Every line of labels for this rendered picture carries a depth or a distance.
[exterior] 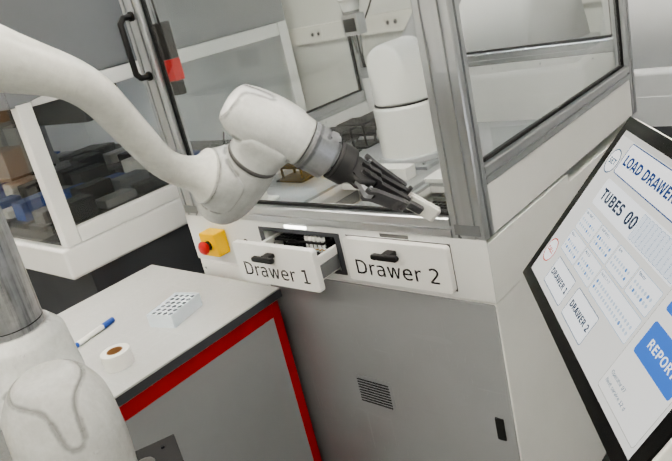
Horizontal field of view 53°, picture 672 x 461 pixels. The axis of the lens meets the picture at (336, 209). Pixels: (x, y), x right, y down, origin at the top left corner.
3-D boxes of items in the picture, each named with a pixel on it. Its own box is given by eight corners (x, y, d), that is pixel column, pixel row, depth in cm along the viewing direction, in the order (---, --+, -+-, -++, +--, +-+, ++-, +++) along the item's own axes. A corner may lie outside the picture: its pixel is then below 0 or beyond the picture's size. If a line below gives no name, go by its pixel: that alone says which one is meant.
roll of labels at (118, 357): (132, 368, 158) (127, 353, 156) (103, 376, 157) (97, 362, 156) (135, 353, 164) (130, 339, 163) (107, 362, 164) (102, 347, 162)
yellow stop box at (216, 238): (218, 258, 191) (211, 235, 189) (202, 256, 196) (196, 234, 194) (231, 251, 195) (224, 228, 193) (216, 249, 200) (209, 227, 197)
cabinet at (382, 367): (547, 594, 164) (500, 305, 139) (262, 466, 232) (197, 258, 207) (662, 379, 229) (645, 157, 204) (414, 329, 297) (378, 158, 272)
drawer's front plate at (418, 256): (453, 294, 144) (445, 248, 141) (350, 279, 163) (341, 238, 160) (457, 291, 145) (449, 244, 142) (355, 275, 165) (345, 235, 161)
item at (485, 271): (496, 304, 140) (486, 240, 136) (198, 257, 208) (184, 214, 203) (641, 157, 205) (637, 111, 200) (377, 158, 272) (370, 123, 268)
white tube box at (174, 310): (175, 328, 173) (170, 315, 172) (150, 327, 177) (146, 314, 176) (203, 304, 183) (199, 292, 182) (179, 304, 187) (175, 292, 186)
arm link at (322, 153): (318, 111, 121) (346, 127, 123) (293, 148, 126) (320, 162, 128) (316, 137, 114) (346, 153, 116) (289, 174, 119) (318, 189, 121)
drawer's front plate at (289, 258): (321, 293, 159) (311, 251, 156) (242, 279, 179) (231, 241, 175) (326, 290, 161) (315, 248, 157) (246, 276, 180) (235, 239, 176)
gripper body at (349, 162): (342, 155, 116) (386, 179, 119) (342, 130, 123) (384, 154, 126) (319, 185, 120) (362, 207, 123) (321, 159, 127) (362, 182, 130)
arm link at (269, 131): (321, 106, 121) (285, 155, 129) (245, 62, 117) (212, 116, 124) (317, 138, 113) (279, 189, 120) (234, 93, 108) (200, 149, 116)
